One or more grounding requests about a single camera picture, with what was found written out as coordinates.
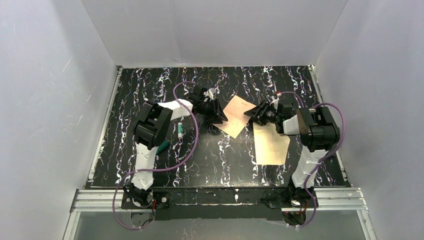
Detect tan letter paper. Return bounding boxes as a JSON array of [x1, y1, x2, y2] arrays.
[[213, 95, 256, 139]]

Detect white green glue stick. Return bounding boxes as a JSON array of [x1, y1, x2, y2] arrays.
[[177, 122, 184, 140]]

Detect cream envelope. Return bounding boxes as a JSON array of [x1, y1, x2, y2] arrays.
[[253, 123, 290, 166]]

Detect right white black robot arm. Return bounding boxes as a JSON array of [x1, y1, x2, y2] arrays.
[[244, 100, 341, 208]]

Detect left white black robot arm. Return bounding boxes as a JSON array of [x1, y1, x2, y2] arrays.
[[123, 85, 228, 208]]

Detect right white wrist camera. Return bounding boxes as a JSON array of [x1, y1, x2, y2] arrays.
[[270, 91, 283, 110]]

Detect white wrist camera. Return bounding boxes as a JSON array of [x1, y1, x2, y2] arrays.
[[204, 88, 216, 100], [270, 91, 283, 110]]

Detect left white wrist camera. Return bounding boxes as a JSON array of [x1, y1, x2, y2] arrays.
[[204, 88, 216, 100]]

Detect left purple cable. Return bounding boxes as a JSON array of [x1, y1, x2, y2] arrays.
[[112, 81, 200, 231]]

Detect purple cable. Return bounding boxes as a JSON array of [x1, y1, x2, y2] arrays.
[[112, 81, 200, 231], [281, 91, 347, 229]]

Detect green handled screwdriver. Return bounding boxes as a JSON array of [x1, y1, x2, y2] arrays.
[[155, 139, 171, 156]]

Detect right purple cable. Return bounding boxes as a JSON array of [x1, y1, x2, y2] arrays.
[[281, 91, 347, 229]]

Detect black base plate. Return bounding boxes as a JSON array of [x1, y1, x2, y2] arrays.
[[119, 185, 318, 223]]

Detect aluminium frame rail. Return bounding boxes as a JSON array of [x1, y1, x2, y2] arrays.
[[71, 187, 368, 212]]

